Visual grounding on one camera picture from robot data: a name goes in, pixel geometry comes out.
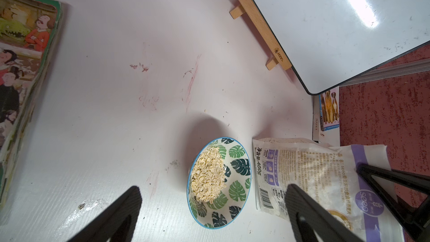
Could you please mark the green leaf pattern bowl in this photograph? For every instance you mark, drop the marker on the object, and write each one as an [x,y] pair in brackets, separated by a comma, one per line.
[219,183]

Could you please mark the white A4 paper box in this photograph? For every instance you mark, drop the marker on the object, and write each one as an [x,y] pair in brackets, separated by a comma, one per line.
[331,137]

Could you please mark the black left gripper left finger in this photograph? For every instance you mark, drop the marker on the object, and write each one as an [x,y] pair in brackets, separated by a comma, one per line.
[116,223]

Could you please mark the dog picture book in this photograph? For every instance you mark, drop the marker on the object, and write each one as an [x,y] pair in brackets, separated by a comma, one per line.
[329,109]

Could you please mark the colourful comic magazine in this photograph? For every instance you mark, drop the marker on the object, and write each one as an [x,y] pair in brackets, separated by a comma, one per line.
[29,35]

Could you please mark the white board black frame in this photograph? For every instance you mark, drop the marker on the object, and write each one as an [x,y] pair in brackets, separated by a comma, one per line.
[330,42]

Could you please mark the right aluminium corner post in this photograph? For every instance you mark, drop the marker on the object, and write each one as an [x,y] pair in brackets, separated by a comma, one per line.
[390,72]

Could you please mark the wooden easel stand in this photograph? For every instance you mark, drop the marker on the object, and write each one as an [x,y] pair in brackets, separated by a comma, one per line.
[278,57]

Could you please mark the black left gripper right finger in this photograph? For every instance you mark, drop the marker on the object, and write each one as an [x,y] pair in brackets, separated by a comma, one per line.
[310,222]

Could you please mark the instant oatmeal bag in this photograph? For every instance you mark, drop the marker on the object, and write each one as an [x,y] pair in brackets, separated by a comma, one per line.
[329,176]

